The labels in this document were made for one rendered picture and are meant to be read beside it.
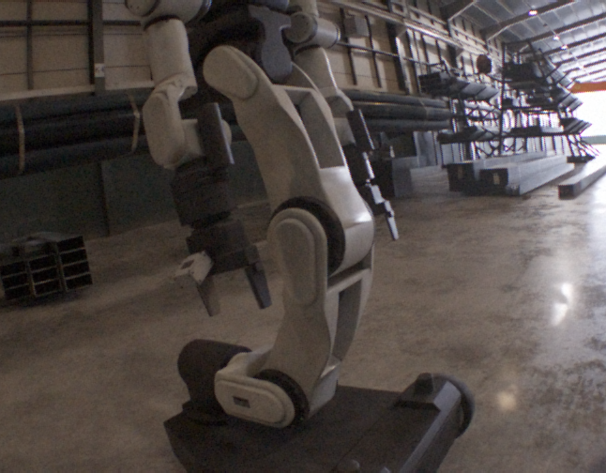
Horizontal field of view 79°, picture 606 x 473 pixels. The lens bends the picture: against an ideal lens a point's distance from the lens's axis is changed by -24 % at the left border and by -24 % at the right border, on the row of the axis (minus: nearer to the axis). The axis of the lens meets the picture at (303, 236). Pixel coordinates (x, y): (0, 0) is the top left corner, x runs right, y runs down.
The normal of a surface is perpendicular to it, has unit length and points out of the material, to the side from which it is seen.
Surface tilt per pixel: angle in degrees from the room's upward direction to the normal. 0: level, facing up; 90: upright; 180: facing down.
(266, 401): 90
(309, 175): 90
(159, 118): 90
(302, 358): 90
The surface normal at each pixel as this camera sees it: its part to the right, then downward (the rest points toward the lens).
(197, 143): 0.78, -0.22
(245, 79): -0.56, 0.20
